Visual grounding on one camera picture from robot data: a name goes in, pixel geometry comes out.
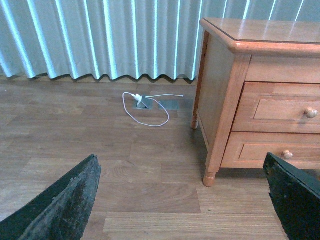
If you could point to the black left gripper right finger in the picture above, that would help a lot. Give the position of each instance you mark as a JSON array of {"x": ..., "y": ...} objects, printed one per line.
[{"x": 295, "y": 196}]

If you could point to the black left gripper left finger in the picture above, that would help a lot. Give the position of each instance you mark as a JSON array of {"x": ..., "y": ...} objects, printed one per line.
[{"x": 62, "y": 211}]

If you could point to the wooden drawer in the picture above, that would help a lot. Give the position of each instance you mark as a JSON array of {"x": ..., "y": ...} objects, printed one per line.
[
  {"x": 249, "y": 149},
  {"x": 271, "y": 107}
]

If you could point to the wooden nightstand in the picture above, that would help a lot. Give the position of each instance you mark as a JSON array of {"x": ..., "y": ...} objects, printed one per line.
[{"x": 236, "y": 51}]

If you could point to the open metal floor socket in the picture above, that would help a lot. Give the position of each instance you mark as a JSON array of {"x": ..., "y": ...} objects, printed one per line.
[{"x": 142, "y": 103}]

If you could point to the closed metal floor socket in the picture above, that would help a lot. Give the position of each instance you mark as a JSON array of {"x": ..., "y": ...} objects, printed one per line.
[{"x": 169, "y": 105}]

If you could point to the light green curtain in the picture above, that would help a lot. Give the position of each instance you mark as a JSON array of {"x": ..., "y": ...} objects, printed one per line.
[{"x": 117, "y": 38}]

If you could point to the white charger with white cable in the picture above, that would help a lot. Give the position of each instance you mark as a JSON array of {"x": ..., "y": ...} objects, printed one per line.
[{"x": 152, "y": 97}]

